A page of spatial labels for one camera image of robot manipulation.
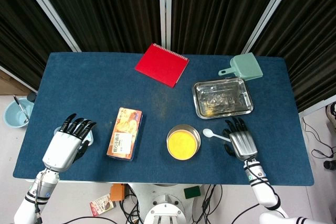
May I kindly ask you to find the orange blue cookie box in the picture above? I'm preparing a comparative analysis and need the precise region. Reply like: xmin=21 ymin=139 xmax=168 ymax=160
xmin=106 ymin=106 xmax=143 ymax=162

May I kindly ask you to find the white partition post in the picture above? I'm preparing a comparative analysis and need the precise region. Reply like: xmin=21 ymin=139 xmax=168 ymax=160
xmin=158 ymin=0 xmax=173 ymax=49
xmin=241 ymin=0 xmax=300 ymax=54
xmin=15 ymin=0 xmax=81 ymax=52

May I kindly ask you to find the thin black floor cable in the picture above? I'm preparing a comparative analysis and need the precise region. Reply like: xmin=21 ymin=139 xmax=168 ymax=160
xmin=300 ymin=116 xmax=336 ymax=159

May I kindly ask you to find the light blue bowl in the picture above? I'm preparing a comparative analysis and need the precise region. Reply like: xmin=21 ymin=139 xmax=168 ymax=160
xmin=3 ymin=97 xmax=35 ymax=129

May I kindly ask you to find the black pleated curtain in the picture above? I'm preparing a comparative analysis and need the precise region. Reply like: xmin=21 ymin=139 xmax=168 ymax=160
xmin=31 ymin=0 xmax=162 ymax=53
xmin=250 ymin=0 xmax=336 ymax=113
xmin=0 ymin=0 xmax=71 ymax=91
xmin=170 ymin=0 xmax=287 ymax=56

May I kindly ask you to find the black cable bundle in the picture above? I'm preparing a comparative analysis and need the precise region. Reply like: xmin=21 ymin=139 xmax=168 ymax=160
xmin=191 ymin=184 xmax=232 ymax=224
xmin=115 ymin=184 xmax=145 ymax=224

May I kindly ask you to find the round metal bowl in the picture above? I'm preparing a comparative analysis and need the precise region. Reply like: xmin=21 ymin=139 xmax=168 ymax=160
xmin=166 ymin=124 xmax=202 ymax=161

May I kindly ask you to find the blue felt table mat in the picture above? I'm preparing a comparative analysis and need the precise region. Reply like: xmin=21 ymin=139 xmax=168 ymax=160
xmin=12 ymin=51 xmax=315 ymax=187

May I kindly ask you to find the green plastic scoop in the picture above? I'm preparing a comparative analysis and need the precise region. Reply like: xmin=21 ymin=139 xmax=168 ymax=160
xmin=218 ymin=52 xmax=264 ymax=81

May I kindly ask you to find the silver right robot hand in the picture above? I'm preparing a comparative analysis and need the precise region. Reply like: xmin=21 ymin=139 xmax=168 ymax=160
xmin=223 ymin=117 xmax=259 ymax=161

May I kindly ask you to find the dark green box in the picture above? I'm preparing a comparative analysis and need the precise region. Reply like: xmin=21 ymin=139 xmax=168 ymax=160
xmin=183 ymin=185 xmax=202 ymax=200

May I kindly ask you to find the metal spoon with black handle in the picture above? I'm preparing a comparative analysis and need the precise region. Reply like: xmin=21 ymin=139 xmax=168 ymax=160
xmin=13 ymin=94 xmax=30 ymax=124

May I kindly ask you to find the rectangular metal tray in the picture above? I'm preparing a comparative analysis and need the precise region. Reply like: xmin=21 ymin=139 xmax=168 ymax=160
xmin=192 ymin=77 xmax=254 ymax=120

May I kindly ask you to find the small snack packet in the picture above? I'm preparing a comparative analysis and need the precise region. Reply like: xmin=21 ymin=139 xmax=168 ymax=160
xmin=89 ymin=194 xmax=117 ymax=217

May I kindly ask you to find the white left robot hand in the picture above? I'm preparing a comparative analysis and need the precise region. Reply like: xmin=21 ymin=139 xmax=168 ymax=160
xmin=41 ymin=113 xmax=97 ymax=173

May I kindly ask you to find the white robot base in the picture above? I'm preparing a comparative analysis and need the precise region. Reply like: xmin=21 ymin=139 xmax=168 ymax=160
xmin=128 ymin=183 xmax=203 ymax=224

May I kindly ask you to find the black and white shoe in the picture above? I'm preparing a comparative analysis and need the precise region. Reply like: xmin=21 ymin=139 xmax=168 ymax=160
xmin=325 ymin=102 xmax=336 ymax=133

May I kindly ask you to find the small black floor device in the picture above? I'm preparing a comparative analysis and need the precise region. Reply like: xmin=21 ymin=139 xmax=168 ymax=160
xmin=323 ymin=159 xmax=336 ymax=171

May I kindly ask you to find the white plastic spoon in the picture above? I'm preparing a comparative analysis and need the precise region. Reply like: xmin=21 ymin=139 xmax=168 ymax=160
xmin=202 ymin=128 xmax=232 ymax=143

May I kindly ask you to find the clear plastic lidded container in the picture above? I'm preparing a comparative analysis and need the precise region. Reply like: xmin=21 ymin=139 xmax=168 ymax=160
xmin=54 ymin=126 xmax=95 ymax=147

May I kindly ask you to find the red spiral notebook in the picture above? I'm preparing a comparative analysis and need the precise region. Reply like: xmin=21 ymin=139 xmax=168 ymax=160
xmin=134 ymin=42 xmax=190 ymax=89

